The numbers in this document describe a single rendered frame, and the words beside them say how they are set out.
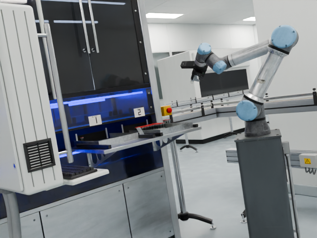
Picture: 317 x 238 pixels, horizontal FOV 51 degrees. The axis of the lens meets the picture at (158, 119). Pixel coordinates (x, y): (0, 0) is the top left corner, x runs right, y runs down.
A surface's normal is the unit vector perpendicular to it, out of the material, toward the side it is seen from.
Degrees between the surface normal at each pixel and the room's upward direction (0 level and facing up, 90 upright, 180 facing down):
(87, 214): 90
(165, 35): 90
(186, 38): 90
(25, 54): 90
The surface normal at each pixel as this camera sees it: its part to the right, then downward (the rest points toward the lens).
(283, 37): -0.42, 0.01
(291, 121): -0.78, 0.16
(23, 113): 0.70, -0.07
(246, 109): -0.52, 0.25
